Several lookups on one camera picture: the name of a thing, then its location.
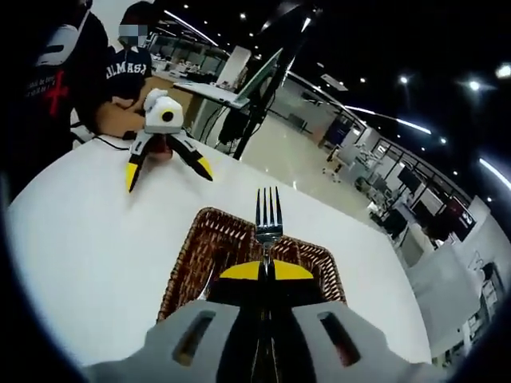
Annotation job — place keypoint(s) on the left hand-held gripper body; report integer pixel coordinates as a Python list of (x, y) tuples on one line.
[(163, 119)]

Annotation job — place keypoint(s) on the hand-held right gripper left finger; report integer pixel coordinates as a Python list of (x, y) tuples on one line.
[(239, 295)]

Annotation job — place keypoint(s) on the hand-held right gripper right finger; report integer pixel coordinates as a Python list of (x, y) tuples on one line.
[(295, 291)]

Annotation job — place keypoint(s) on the brown wicker storage tray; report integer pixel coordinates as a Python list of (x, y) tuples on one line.
[(191, 255)]

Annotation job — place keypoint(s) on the person's left hand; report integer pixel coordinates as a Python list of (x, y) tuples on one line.
[(161, 147)]

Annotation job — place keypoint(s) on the wooden desk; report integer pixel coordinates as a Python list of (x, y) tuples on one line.
[(193, 111)]

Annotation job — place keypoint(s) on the open laptop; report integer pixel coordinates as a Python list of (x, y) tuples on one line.
[(207, 93)]

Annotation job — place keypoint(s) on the black stand pole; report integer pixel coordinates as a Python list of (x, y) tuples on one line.
[(247, 135)]

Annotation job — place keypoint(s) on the white chest-worn device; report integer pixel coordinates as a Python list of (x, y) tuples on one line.
[(66, 34)]

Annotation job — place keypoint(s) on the dark red wall screen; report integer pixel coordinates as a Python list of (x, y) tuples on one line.
[(463, 219)]

